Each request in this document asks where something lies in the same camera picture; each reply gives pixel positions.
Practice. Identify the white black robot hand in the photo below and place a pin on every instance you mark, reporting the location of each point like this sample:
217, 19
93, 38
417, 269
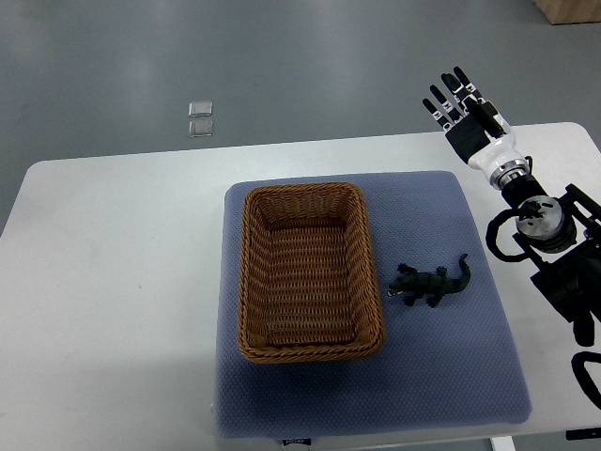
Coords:
478, 133

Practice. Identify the dark toy crocodile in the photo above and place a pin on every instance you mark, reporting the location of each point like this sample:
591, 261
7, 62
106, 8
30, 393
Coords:
415, 285

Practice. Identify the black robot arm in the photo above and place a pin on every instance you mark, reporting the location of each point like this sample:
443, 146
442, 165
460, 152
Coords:
559, 235

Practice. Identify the brown wicker basket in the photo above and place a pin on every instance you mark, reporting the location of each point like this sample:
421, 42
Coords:
308, 286

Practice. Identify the wooden box corner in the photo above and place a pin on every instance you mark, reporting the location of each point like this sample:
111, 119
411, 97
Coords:
570, 11

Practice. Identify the blue grey cushion mat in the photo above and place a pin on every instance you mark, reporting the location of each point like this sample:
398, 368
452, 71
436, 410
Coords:
450, 366

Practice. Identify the upper clear floor plate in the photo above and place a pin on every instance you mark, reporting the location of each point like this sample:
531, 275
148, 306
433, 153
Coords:
200, 109

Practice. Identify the clear floor plate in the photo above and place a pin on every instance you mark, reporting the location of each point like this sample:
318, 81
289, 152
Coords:
200, 109
201, 128

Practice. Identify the lower clear floor plate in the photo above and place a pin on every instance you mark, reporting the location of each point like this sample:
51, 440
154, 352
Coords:
201, 128

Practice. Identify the white table leg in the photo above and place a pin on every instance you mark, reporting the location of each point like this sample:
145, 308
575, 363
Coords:
502, 443

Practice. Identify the black table control panel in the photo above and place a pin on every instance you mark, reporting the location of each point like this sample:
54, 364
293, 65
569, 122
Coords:
583, 434

